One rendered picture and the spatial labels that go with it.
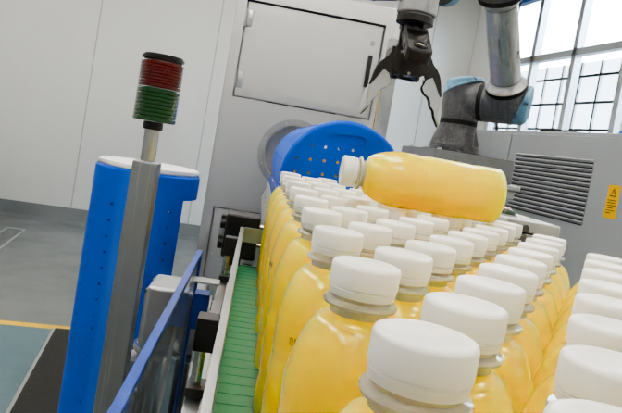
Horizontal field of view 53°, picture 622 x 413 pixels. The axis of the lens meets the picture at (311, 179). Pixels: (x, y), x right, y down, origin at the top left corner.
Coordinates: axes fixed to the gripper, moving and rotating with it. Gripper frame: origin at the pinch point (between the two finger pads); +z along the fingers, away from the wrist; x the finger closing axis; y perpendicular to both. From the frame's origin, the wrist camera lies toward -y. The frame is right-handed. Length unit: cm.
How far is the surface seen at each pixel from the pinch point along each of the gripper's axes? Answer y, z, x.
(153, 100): -23.0, 4.7, 41.4
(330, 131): 23.8, 3.5, 9.7
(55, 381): 116, 109, 84
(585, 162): 162, -7, -125
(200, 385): -55, 33, 27
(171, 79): -22.4, 1.2, 39.4
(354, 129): 23.8, 2.0, 4.7
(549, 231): -12.4, 14.8, -26.7
